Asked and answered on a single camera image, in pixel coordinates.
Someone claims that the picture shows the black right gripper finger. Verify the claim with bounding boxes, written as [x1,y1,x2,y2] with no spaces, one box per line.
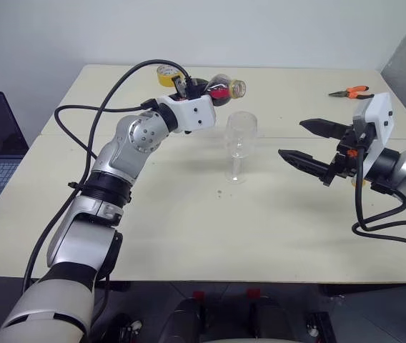
[299,118,350,140]
[278,149,335,187]

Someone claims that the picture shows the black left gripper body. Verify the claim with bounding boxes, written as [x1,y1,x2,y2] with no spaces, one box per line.
[172,75,196,101]

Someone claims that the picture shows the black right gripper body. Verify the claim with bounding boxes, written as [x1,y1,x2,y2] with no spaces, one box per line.
[333,123,365,177]

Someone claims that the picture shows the dark drink bottle red label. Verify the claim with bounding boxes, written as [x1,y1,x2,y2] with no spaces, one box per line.
[206,73,247,108]

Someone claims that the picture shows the clear wine glass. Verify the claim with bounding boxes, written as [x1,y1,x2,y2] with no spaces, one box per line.
[224,111,259,185]

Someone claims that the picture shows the yellow tape roll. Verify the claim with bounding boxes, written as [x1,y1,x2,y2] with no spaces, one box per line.
[155,65,186,89]

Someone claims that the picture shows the dark rounded shape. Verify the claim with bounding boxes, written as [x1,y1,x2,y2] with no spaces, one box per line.
[167,298,206,343]
[251,296,292,343]

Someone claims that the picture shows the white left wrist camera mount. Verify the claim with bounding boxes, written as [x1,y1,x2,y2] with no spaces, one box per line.
[159,94,217,134]

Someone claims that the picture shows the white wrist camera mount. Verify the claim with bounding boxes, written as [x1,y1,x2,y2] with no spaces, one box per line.
[352,92,393,179]
[159,94,217,134]

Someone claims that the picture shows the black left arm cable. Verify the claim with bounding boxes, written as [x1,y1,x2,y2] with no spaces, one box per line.
[22,59,195,292]

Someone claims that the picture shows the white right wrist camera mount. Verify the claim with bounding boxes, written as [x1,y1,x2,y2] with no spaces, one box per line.
[352,92,393,179]

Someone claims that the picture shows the orange handled pliers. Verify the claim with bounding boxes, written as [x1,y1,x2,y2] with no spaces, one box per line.
[328,85,375,100]

